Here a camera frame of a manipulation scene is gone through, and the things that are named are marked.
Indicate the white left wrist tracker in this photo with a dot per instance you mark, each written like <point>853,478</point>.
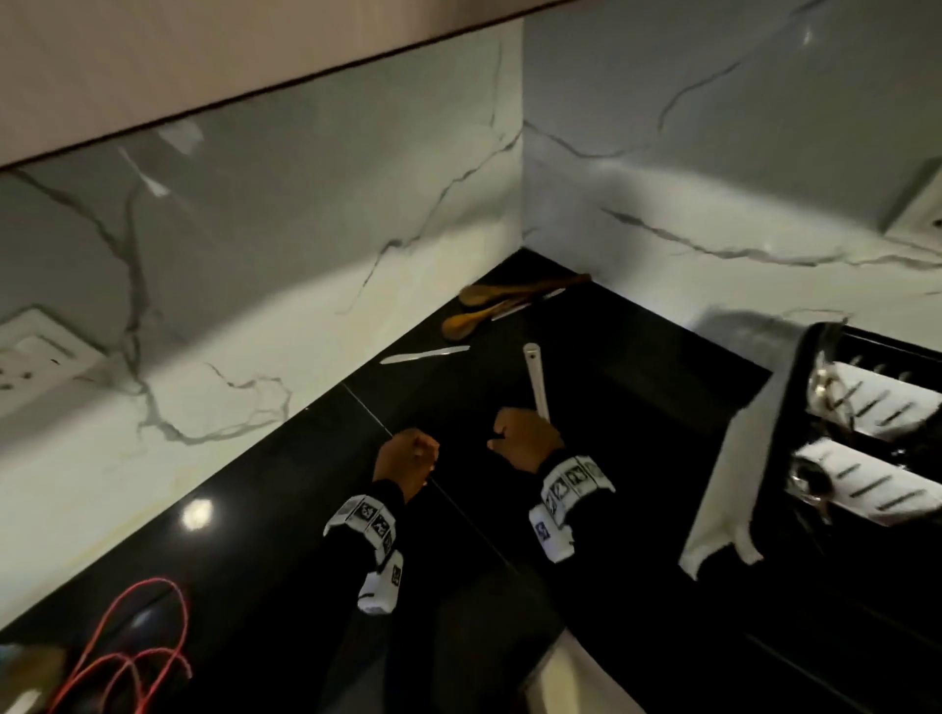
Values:
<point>374,541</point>

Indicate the thin white utensil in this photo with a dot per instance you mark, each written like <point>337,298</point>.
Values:
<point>526,305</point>

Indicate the white wall socket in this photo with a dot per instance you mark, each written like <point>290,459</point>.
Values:
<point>920,217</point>
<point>33,360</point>

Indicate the white plastic spatula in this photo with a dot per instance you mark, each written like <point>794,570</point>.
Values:
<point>536,379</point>

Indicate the long dark wooden spoon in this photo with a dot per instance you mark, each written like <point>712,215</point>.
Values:
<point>515,288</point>

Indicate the person's left forearm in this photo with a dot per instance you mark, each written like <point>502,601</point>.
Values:
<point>346,625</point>

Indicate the white plastic knife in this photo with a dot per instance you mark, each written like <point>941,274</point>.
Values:
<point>423,355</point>

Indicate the person's right hand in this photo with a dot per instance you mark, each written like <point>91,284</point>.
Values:
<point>528,440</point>

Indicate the person's left fingers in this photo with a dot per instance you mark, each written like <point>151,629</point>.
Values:
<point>421,449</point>

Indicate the shiny metal spoon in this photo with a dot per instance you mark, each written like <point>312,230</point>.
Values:
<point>809,485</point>

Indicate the person's left hand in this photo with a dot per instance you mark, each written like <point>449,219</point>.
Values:
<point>403,462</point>

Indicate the beige wall cabinet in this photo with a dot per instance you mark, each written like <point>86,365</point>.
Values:
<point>184,59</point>

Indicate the white wrist tracker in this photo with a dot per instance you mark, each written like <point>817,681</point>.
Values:
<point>567,493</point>
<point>374,541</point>

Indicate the person's right forearm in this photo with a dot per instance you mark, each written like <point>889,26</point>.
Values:
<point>596,559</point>

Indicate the white right wrist tracker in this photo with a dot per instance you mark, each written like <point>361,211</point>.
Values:
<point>567,493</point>

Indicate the short light wooden spoon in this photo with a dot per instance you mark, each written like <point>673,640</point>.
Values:
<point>471,321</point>

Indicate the person's right fingers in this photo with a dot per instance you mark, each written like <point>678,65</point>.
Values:
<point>506,430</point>

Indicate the white towel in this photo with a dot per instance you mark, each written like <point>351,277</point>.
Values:
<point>747,456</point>

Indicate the shiny metal utensil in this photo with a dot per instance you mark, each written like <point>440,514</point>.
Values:
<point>828,386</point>

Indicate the white slotted cutlery holder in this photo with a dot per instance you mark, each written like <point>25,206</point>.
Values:
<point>872,485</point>
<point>883,401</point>

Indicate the black dish rack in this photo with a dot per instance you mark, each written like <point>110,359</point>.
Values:
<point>809,559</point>

